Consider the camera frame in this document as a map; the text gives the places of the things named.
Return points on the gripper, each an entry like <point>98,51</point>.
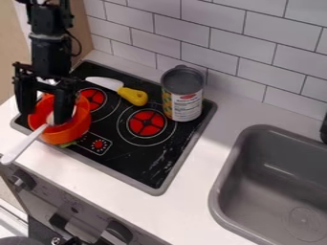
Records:
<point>50,59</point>

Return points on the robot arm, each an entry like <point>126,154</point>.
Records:
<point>47,17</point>

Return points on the orange pot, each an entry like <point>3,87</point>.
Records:
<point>78,122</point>

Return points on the white spoon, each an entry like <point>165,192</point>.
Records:
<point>23,145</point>

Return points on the green toy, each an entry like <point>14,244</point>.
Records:
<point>67,144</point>

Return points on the toy stove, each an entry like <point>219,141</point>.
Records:
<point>140,150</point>

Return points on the silver can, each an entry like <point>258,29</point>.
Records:
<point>183,95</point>

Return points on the toy sink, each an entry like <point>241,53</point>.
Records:
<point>272,191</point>

